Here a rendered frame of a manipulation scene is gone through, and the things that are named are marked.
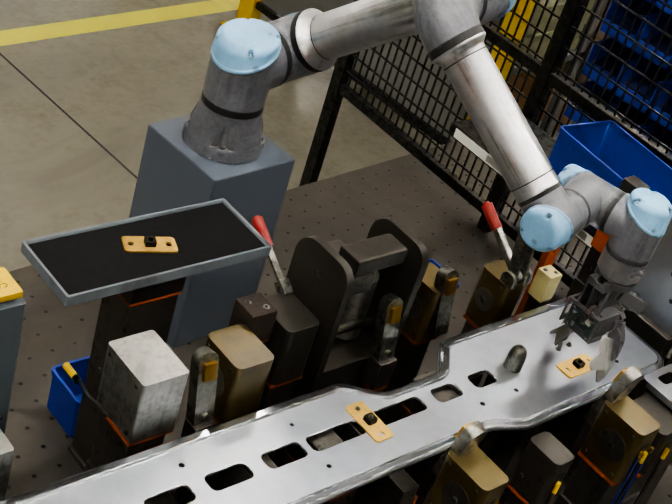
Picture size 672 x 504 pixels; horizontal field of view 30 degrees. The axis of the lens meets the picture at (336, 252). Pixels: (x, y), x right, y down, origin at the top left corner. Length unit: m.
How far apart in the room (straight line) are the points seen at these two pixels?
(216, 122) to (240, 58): 0.14
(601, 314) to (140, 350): 0.79
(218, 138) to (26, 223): 1.71
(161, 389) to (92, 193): 2.34
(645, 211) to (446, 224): 1.11
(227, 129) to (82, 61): 2.59
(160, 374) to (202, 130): 0.63
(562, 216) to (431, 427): 0.39
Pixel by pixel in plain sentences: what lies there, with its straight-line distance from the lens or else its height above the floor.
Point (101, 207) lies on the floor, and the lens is 4.04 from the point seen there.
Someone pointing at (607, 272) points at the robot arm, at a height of 1.23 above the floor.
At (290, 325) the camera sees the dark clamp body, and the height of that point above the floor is 1.08.
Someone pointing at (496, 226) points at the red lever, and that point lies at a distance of 2.33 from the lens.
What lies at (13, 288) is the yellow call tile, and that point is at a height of 1.16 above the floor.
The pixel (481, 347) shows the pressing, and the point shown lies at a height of 1.00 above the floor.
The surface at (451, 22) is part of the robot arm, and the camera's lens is 1.98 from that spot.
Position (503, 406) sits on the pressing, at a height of 1.00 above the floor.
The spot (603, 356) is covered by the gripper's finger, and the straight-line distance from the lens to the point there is 2.22.
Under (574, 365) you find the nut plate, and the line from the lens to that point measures 2.28.
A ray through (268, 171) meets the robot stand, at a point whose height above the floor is 1.09.
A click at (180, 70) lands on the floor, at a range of 4.91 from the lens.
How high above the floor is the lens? 2.30
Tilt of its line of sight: 34 degrees down
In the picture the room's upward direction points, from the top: 18 degrees clockwise
